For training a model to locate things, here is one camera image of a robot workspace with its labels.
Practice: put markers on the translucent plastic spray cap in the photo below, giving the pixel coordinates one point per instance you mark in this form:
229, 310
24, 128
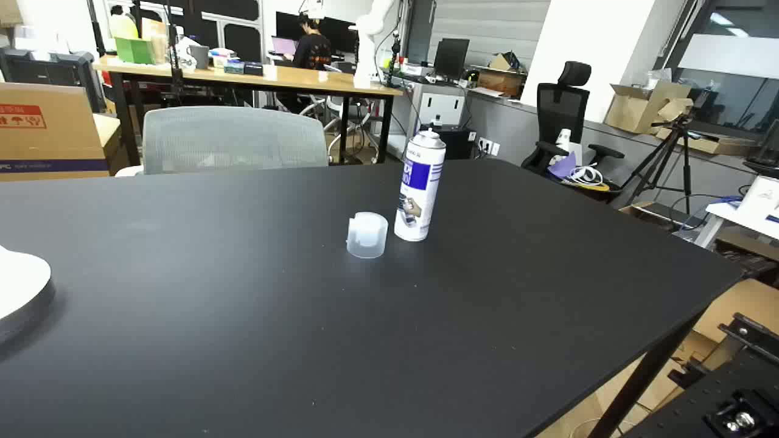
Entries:
366, 236

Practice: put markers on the white spray can blue label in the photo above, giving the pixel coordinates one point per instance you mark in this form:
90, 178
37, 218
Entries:
416, 196

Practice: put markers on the small white bottle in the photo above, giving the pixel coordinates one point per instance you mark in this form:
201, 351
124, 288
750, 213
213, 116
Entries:
562, 142

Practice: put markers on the white drawer cabinet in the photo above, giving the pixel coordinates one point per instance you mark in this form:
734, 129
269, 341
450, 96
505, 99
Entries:
440, 106

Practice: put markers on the small black monitor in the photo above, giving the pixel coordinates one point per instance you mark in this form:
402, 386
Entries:
450, 59

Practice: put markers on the small cardboard box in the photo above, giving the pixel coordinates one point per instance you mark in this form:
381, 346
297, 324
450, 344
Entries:
500, 82

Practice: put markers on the long wooden desk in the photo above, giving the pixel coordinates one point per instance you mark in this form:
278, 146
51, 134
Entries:
282, 79

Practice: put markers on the person in dark shirt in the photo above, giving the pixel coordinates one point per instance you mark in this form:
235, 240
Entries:
312, 50

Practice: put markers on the wide black computer monitors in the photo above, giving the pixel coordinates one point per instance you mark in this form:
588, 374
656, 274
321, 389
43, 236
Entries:
341, 33

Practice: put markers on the black office chair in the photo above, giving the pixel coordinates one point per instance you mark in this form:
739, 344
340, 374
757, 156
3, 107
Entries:
561, 111

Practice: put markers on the open cardboard box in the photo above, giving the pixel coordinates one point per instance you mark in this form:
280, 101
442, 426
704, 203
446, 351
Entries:
635, 111

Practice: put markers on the black table leg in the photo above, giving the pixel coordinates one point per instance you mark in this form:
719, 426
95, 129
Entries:
640, 380

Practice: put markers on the green box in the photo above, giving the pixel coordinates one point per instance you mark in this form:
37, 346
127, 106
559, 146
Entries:
134, 50

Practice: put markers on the flat brown cardboard box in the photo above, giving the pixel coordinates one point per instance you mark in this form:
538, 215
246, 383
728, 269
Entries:
715, 142

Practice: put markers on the large brown cardboard box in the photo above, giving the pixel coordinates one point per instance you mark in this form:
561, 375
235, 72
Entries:
49, 134

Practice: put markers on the white side desk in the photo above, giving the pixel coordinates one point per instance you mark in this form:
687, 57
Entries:
756, 203

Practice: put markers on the cardboard sheet on floor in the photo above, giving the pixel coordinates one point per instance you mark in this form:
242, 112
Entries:
746, 304

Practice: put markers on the black equipment case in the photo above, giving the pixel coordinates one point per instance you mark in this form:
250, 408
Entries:
39, 67

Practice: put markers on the black camera tripod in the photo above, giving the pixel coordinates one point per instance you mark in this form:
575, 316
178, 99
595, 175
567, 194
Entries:
668, 149

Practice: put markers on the black metal rail equipment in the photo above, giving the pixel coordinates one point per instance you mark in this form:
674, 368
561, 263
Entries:
732, 389

